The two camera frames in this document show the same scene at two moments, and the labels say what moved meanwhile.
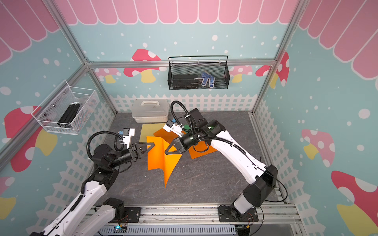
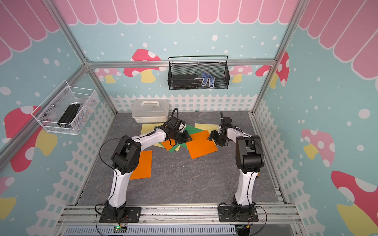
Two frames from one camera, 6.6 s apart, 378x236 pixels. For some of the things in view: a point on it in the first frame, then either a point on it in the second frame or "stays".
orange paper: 158,160 to 143,170
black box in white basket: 67,117 stays
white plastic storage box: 150,110 stays
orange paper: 200,149 stays
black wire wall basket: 198,75 stays
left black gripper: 136,151 to 185,138
